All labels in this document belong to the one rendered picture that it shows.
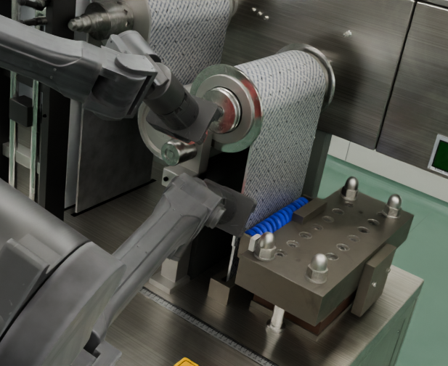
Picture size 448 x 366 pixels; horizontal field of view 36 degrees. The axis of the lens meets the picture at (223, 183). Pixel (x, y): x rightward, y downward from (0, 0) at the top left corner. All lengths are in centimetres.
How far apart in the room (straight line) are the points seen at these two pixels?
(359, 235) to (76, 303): 107
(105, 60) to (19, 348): 66
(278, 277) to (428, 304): 203
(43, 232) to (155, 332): 91
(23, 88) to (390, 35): 68
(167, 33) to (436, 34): 48
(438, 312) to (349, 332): 185
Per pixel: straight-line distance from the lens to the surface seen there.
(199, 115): 103
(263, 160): 119
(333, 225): 132
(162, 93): 94
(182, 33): 129
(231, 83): 112
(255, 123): 111
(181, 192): 94
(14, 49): 88
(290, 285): 114
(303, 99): 124
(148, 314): 122
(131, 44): 100
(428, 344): 291
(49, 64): 88
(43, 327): 27
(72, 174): 147
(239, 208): 111
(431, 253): 353
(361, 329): 130
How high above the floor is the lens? 165
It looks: 26 degrees down
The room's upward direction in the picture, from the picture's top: 10 degrees clockwise
